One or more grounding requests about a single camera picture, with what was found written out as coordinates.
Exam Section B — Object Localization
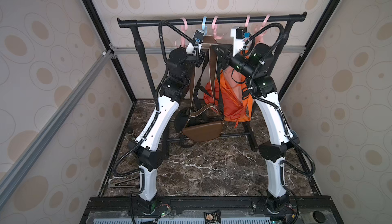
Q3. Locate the orange sling bag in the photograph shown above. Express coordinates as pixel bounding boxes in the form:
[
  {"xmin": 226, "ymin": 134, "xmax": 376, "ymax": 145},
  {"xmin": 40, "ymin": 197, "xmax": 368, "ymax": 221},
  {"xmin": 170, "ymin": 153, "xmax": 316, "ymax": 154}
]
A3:
[{"xmin": 220, "ymin": 71, "xmax": 254, "ymax": 124}]

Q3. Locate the aluminium rail left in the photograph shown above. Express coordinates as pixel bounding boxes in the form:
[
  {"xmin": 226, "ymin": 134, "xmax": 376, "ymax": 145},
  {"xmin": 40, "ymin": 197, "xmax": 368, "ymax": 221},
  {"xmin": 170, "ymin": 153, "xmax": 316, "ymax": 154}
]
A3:
[{"xmin": 1, "ymin": 50, "xmax": 114, "ymax": 208}]

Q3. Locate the black clothes rack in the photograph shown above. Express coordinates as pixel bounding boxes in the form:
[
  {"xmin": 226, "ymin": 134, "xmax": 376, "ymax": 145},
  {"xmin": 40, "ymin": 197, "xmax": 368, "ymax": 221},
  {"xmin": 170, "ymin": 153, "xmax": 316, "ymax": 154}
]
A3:
[{"xmin": 117, "ymin": 11, "xmax": 307, "ymax": 153}]

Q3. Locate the red-orange waist bag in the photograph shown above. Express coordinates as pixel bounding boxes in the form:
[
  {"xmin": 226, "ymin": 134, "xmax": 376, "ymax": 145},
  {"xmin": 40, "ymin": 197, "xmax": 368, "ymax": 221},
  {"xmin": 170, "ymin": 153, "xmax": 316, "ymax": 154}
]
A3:
[{"xmin": 203, "ymin": 79, "xmax": 224, "ymax": 110}]

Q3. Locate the pink sling bag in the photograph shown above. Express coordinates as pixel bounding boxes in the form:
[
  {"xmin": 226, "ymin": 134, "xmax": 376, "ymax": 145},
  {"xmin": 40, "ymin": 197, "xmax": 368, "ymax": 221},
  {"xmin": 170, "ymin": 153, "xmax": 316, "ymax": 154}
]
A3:
[{"xmin": 224, "ymin": 67, "xmax": 244, "ymax": 99}]

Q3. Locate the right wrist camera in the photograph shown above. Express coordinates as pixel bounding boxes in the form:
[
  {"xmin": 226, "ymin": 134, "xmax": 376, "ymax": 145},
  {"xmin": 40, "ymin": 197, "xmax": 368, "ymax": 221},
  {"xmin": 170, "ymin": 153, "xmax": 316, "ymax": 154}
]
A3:
[{"xmin": 230, "ymin": 27, "xmax": 250, "ymax": 57}]

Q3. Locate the pink hook far left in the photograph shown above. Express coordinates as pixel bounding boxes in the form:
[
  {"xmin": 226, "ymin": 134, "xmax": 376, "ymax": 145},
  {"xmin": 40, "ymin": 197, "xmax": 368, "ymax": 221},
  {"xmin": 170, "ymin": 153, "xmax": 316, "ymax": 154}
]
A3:
[{"xmin": 175, "ymin": 17, "xmax": 188, "ymax": 47}]

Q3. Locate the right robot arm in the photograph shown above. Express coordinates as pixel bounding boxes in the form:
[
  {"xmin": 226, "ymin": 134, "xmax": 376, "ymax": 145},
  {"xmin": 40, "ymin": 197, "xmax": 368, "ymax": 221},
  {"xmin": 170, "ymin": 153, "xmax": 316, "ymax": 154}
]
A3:
[{"xmin": 215, "ymin": 22, "xmax": 315, "ymax": 213}]

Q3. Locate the aluminium rail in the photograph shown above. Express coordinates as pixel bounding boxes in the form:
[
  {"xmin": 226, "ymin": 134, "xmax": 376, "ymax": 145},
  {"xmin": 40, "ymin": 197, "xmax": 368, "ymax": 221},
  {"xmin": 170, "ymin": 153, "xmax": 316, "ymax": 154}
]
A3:
[
  {"xmin": 1, "ymin": 50, "xmax": 114, "ymax": 208},
  {"xmin": 112, "ymin": 45, "xmax": 306, "ymax": 55}
]

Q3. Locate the pink hook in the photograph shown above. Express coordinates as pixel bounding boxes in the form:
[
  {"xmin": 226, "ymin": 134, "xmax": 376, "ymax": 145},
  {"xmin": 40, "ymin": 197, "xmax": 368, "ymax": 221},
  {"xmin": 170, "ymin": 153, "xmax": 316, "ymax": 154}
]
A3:
[
  {"xmin": 175, "ymin": 17, "xmax": 188, "ymax": 47},
  {"xmin": 254, "ymin": 14, "xmax": 271, "ymax": 45},
  {"xmin": 211, "ymin": 16, "xmax": 223, "ymax": 40},
  {"xmin": 245, "ymin": 15, "xmax": 251, "ymax": 33}
]

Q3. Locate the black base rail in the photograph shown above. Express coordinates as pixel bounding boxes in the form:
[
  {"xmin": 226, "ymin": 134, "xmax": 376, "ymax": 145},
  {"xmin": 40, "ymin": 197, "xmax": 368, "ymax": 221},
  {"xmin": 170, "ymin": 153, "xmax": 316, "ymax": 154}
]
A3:
[{"xmin": 80, "ymin": 195, "xmax": 343, "ymax": 224}]

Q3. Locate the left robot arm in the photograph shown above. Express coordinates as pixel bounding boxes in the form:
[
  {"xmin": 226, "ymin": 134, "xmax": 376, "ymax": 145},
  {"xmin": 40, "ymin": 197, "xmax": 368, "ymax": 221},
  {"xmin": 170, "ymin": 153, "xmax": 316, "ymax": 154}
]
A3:
[{"xmin": 112, "ymin": 20, "xmax": 204, "ymax": 204}]

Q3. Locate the black round knob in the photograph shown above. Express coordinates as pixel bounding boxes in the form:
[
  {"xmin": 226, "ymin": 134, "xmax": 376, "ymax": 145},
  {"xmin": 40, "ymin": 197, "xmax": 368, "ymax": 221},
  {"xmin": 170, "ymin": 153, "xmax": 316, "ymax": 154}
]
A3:
[{"xmin": 311, "ymin": 211, "xmax": 326, "ymax": 224}]

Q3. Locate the pink hook far right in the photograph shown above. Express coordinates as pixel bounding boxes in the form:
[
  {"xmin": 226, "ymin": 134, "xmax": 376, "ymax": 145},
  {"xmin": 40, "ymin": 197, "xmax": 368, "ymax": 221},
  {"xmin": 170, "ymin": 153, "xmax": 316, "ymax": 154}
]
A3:
[{"xmin": 254, "ymin": 14, "xmax": 271, "ymax": 45}]

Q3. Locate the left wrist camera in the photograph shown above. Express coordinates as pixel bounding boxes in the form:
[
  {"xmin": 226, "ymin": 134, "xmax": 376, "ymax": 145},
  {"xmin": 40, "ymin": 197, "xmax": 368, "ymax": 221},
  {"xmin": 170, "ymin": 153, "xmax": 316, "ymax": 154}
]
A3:
[{"xmin": 185, "ymin": 29, "xmax": 205, "ymax": 56}]

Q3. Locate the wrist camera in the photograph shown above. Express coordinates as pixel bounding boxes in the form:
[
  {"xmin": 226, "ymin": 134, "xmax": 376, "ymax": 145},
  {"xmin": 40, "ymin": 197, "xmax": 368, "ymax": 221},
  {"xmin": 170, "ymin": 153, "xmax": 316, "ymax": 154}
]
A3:
[
  {"xmin": 230, "ymin": 27, "xmax": 250, "ymax": 57},
  {"xmin": 185, "ymin": 29, "xmax": 205, "ymax": 56}
]

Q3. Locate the light blue hook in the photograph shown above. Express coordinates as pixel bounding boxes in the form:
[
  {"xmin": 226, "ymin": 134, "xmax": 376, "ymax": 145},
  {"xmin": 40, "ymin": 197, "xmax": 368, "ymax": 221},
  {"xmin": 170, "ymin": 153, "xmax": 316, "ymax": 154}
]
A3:
[{"xmin": 202, "ymin": 16, "xmax": 207, "ymax": 32}]

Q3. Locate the pink hook middle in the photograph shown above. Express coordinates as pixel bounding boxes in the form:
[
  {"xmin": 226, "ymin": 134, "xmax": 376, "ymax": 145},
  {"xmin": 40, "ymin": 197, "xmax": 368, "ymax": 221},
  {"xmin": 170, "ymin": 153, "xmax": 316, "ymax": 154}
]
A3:
[{"xmin": 211, "ymin": 16, "xmax": 223, "ymax": 40}]

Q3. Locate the aluminium rail back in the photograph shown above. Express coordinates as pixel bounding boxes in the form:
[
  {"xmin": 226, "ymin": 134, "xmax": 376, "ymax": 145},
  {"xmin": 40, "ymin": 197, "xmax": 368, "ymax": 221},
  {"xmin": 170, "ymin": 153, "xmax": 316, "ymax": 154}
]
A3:
[{"xmin": 112, "ymin": 45, "xmax": 306, "ymax": 55}]

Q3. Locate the brown strap bag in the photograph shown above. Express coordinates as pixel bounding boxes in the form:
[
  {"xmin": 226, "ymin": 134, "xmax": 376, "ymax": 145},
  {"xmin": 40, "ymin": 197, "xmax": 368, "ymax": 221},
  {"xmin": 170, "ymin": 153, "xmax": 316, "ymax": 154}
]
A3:
[{"xmin": 182, "ymin": 36, "xmax": 224, "ymax": 142}]

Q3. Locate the small snack packet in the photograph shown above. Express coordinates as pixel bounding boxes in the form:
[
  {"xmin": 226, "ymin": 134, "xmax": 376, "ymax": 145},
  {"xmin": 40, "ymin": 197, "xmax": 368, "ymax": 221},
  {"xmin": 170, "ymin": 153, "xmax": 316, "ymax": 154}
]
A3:
[{"xmin": 203, "ymin": 210, "xmax": 222, "ymax": 224}]

